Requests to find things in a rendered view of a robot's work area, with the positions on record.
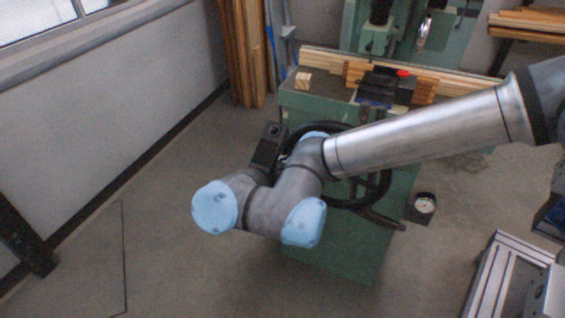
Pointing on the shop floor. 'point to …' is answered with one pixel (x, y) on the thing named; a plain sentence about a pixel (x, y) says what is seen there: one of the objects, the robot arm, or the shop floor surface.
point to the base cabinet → (356, 231)
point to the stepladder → (285, 34)
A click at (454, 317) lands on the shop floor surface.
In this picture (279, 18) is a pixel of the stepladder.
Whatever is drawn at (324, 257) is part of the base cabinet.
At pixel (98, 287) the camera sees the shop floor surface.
